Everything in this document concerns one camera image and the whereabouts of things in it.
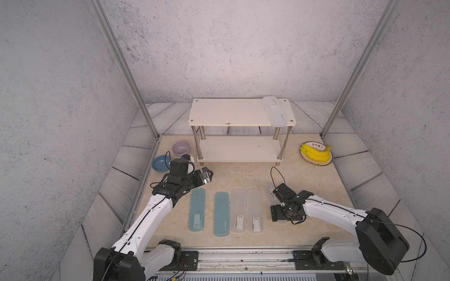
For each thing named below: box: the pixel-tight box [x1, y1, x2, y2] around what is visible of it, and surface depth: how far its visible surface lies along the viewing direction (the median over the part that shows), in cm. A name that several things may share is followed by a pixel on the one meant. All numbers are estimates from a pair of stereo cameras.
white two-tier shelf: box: [188, 98, 297, 166], surface depth 98 cm
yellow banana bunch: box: [300, 144, 332, 163], surface depth 106 cm
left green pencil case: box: [188, 187, 206, 232], surface depth 89 cm
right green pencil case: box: [213, 191, 231, 238], surface depth 87 cm
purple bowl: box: [172, 139, 192, 156], surface depth 111 cm
